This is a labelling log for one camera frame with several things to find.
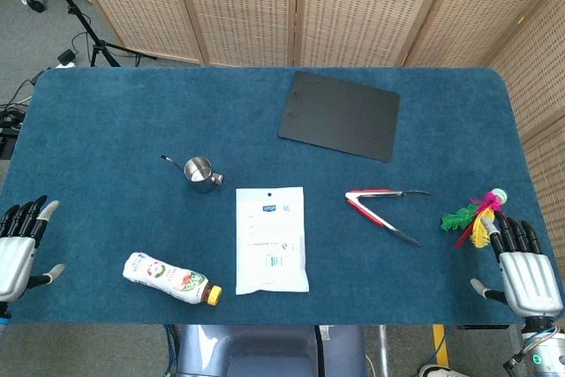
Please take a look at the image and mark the colourful feather shuttlecock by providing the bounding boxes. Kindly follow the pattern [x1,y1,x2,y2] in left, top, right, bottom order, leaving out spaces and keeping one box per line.
[440,187,509,250]

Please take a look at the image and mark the black clipboard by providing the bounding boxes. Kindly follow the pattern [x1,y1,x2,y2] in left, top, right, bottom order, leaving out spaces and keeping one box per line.
[277,70,402,163]

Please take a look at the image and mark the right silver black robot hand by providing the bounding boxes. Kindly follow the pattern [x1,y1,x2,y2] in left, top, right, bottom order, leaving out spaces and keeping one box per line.
[470,209,565,319]

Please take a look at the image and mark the blue cable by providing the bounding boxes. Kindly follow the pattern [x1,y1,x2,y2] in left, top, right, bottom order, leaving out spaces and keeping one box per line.
[163,324,180,377]

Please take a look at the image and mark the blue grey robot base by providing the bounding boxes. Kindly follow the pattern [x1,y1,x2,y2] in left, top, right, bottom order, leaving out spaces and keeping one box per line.
[175,324,368,377]

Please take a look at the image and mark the small steel pitcher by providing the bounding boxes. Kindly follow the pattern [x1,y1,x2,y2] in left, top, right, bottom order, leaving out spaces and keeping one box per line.
[160,155,225,194]

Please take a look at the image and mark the red white steel tongs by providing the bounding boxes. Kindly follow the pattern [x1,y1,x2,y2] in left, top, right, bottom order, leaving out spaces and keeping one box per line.
[344,189,433,247]

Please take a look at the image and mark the white bottle yellow cap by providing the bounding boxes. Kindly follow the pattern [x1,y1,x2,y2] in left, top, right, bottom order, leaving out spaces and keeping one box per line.
[122,252,223,306]

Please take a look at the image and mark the black cable bundle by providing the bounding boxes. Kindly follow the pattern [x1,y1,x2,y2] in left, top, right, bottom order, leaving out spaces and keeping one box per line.
[0,79,36,162]

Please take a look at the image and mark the steel table leg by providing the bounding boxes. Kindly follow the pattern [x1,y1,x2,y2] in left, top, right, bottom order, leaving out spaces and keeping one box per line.
[378,324,391,377]

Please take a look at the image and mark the white shoe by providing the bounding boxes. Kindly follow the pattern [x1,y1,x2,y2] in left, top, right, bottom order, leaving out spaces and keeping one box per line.
[417,363,476,377]

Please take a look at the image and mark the blue table cloth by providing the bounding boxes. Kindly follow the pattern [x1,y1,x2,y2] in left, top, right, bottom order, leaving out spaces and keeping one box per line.
[0,66,555,326]

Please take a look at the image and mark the white plastic package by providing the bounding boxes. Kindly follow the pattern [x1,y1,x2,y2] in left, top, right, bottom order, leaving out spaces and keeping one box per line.
[235,186,311,296]

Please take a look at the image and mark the yellow strap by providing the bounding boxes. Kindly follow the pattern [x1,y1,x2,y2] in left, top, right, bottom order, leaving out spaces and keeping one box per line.
[431,324,450,369]

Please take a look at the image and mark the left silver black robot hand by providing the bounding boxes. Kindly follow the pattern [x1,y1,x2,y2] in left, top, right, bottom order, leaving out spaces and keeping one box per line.
[0,194,66,304]

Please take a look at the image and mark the black tripod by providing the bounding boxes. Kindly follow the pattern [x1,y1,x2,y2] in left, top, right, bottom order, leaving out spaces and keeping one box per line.
[26,0,158,68]

